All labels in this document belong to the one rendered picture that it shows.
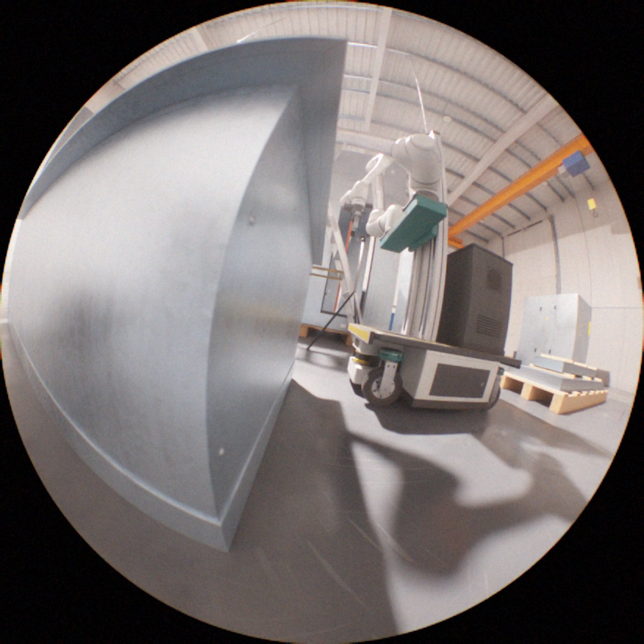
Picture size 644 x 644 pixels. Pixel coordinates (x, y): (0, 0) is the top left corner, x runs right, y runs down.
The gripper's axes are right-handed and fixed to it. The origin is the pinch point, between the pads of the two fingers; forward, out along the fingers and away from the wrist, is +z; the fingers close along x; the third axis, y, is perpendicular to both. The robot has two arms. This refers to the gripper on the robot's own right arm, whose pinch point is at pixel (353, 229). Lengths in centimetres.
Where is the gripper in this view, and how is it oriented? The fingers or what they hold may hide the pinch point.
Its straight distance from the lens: 132.8
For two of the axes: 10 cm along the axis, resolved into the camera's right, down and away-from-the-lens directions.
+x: 0.1, -0.4, 10.0
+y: 9.8, 1.9, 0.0
